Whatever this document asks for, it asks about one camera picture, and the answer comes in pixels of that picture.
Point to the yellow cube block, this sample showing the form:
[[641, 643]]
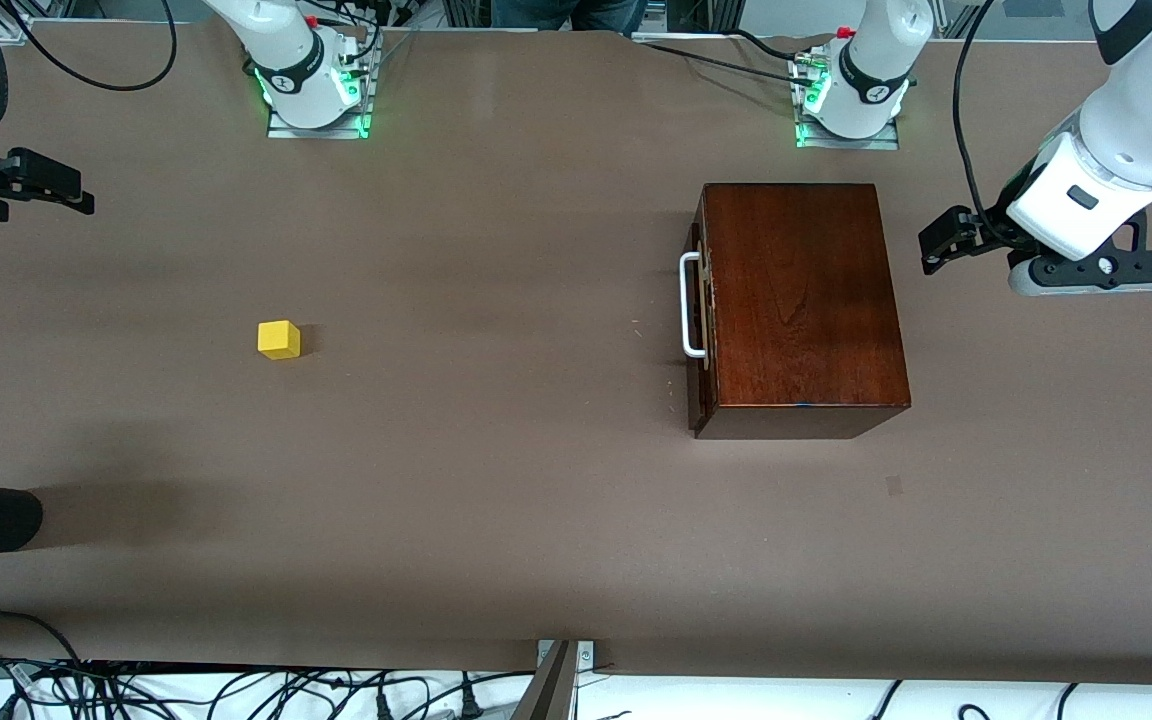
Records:
[[278, 340]]

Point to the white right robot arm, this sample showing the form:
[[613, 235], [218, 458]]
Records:
[[286, 45]]

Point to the person in blue jeans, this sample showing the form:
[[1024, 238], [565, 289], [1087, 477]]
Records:
[[556, 12]]

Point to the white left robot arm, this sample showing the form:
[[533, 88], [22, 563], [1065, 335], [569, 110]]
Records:
[[1136, 130]]

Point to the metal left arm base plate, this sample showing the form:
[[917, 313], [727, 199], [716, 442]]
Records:
[[846, 143]]

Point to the grey metal beam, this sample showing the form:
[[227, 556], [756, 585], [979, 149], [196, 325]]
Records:
[[548, 695]]

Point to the black power plug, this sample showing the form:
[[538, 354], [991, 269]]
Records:
[[470, 705], [385, 705]]

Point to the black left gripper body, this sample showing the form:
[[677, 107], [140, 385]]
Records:
[[986, 237]]

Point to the small metal corner bracket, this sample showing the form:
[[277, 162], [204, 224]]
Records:
[[586, 655]]

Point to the dark brown wooden cabinet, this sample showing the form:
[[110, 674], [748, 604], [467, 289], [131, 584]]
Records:
[[806, 300]]

